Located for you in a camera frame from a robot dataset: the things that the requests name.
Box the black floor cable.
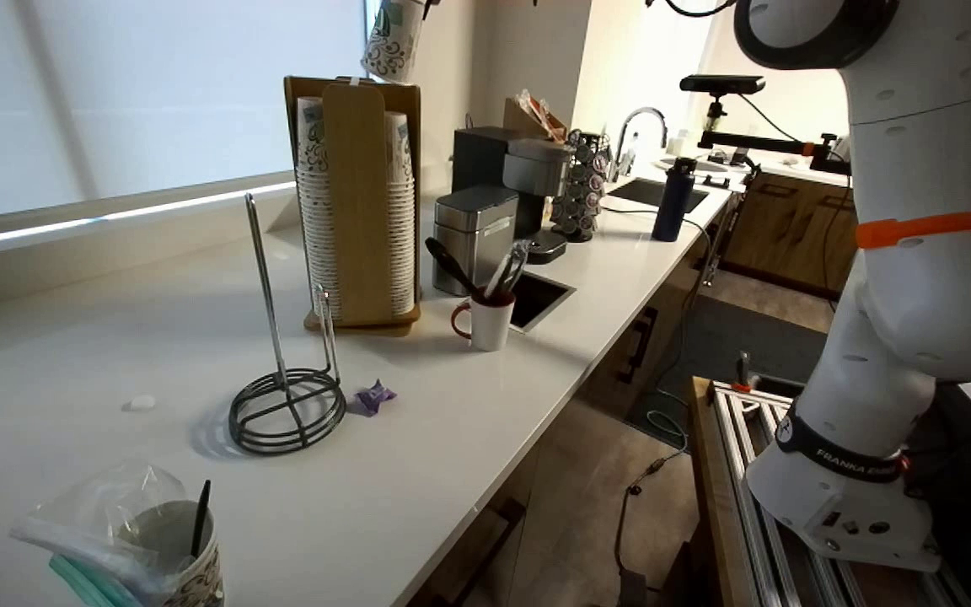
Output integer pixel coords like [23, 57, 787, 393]
[611, 448, 691, 607]

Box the black tumbler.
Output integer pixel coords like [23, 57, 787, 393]
[652, 155, 697, 246]

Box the steel box with label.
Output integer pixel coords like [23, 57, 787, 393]
[433, 182, 523, 296]

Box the clear plastic utensil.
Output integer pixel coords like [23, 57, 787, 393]
[483, 244, 530, 308]

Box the black camera on stand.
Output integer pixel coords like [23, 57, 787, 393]
[677, 70, 853, 180]

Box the white mug red inside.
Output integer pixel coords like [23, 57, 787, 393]
[450, 294, 516, 353]

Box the counter sink basin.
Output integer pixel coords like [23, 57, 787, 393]
[607, 176, 716, 216]

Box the printed paper cup with bag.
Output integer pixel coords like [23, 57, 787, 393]
[124, 500, 229, 607]

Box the wooden knife block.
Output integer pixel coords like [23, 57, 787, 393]
[498, 88, 570, 144]

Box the teal plastic item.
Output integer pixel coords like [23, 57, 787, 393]
[45, 552, 124, 607]

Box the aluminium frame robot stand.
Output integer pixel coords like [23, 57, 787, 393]
[683, 374, 971, 607]

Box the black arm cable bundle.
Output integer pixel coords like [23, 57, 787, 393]
[648, 0, 741, 21]

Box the coffee pod carousel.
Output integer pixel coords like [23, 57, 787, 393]
[551, 129, 615, 246]

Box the clear plastic bag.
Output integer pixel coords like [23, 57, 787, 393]
[8, 462, 218, 607]

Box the purple candy wrapper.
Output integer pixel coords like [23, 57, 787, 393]
[345, 377, 398, 419]

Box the orange strap band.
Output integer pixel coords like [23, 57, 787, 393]
[853, 207, 971, 252]

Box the grey coffee machine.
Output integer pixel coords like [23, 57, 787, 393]
[450, 124, 572, 262]

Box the chrome faucet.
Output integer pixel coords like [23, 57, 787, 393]
[615, 103, 670, 182]

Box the wooden cabinet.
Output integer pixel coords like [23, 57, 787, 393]
[717, 165, 863, 300]

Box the black wire towel holder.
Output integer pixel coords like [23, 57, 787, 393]
[225, 180, 350, 457]

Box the black stirrer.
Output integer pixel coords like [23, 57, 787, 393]
[189, 480, 217, 561]

